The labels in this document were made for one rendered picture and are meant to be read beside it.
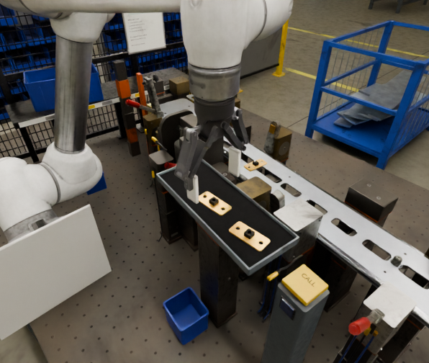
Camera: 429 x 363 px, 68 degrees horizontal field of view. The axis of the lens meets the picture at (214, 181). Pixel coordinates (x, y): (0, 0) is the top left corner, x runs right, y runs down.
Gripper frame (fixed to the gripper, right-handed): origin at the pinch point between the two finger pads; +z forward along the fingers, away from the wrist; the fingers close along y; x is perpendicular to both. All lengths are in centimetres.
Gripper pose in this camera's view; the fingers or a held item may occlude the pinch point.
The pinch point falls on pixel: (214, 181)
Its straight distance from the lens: 69.8
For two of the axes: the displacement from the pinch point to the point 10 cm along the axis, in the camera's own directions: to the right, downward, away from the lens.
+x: 7.1, 4.4, -5.5
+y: -7.0, 4.4, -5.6
